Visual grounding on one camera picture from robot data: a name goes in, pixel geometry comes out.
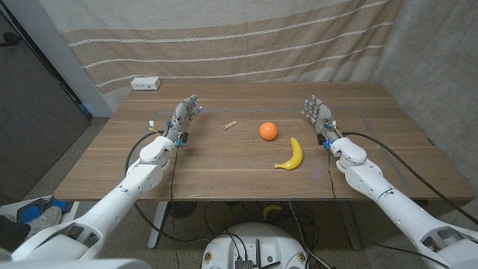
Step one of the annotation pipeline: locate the dark grey door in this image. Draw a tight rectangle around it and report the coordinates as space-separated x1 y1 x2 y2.
0 10 93 205

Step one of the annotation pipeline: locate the grey table leg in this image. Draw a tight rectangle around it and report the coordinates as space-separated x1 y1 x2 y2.
338 201 362 250

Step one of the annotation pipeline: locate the orange fruit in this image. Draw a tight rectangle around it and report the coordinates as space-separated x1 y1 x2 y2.
259 121 279 141

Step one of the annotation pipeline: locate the black round fan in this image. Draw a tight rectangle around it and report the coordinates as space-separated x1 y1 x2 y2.
167 201 198 220

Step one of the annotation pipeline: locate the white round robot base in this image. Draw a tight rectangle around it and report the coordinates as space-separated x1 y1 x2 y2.
200 222 309 269

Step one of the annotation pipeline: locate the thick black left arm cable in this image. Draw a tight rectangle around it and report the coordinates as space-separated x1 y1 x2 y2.
124 130 212 244

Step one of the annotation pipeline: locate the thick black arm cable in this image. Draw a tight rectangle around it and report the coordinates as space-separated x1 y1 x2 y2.
124 130 212 244
342 132 478 226

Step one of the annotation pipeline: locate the blue and white floor item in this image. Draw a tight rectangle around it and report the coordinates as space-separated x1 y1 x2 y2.
0 196 75 235

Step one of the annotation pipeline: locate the black door handle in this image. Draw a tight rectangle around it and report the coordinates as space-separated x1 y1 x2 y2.
0 32 22 48

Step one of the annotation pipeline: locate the yellow toy banana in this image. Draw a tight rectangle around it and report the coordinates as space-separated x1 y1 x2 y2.
274 136 304 171

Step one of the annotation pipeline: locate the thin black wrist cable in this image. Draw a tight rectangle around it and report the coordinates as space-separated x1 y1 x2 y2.
327 149 337 201
170 147 179 205

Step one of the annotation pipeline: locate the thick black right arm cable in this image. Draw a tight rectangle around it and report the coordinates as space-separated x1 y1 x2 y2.
342 132 478 226

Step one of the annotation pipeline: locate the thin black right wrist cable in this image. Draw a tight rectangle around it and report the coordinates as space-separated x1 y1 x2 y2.
327 149 337 201

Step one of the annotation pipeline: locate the small yellow banana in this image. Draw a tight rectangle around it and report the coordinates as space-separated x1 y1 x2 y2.
262 204 284 220

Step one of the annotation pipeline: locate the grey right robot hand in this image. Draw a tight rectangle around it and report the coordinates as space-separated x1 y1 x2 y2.
301 94 343 150

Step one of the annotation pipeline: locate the white table leg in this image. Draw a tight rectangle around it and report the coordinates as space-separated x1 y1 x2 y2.
147 201 169 250

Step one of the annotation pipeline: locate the thin black left wrist cable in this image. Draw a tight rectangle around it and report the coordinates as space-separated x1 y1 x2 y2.
170 147 179 205

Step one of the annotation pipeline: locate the white power strip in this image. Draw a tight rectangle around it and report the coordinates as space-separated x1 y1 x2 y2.
130 76 162 91

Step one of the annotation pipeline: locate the beige striped cloth backdrop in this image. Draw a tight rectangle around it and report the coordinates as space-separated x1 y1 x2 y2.
39 0 403 113

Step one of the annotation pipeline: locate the white door frame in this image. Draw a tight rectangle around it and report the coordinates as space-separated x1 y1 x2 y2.
3 0 114 119

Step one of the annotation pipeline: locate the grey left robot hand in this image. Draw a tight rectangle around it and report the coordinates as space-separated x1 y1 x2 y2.
164 93 204 147

